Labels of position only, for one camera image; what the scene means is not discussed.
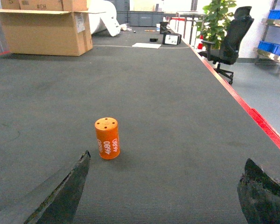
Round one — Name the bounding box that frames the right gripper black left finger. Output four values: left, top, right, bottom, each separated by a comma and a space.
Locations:
0, 151, 91, 224

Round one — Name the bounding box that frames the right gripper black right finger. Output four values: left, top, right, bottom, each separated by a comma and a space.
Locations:
237, 158, 280, 224

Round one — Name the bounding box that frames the orange cylindrical cap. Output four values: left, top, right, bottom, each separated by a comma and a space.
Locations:
95, 117, 120, 160

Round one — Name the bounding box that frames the blue shelf bin lower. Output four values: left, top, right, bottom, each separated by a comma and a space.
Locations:
258, 41, 280, 56

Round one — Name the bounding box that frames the blue shelf bin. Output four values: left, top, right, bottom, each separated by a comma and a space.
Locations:
258, 41, 280, 56
268, 9, 280, 20

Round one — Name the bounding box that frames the steel shelf rack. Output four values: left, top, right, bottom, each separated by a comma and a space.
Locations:
253, 0, 280, 65

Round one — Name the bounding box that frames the blue shelf bin upper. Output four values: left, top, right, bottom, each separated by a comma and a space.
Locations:
268, 9, 280, 20

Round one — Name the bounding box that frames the black office chair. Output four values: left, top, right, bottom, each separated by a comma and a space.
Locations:
198, 6, 254, 84

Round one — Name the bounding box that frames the large cardboard box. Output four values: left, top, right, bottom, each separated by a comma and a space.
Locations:
0, 9, 93, 56

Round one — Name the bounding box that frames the white paper sheet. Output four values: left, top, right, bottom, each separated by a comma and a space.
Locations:
132, 42, 161, 49

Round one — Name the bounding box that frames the white foam roll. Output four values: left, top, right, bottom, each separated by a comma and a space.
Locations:
88, 0, 121, 37

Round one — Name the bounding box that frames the black tape roll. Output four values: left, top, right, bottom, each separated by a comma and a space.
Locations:
149, 38, 158, 42

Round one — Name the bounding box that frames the black framed white sign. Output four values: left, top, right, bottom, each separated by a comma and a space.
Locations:
162, 33, 182, 45

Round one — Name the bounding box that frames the green potted plant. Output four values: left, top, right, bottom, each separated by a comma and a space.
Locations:
196, 0, 237, 49

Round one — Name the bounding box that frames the upper cardboard box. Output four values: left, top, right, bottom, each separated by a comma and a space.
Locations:
0, 0, 88, 11

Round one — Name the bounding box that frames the black small device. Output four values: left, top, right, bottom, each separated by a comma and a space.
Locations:
160, 21, 171, 34

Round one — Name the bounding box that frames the grey storage crate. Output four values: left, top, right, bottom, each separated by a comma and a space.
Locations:
127, 11, 164, 27

